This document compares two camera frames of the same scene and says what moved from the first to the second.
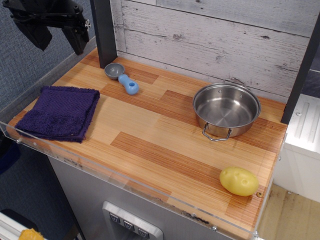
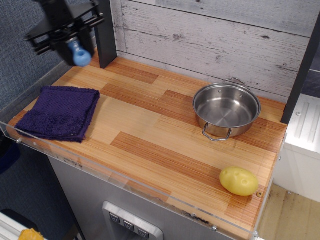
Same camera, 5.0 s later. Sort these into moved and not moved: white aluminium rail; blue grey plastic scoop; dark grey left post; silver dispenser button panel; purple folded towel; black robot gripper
Moved: black robot gripper; blue grey plastic scoop
Not moved: purple folded towel; dark grey left post; white aluminium rail; silver dispenser button panel
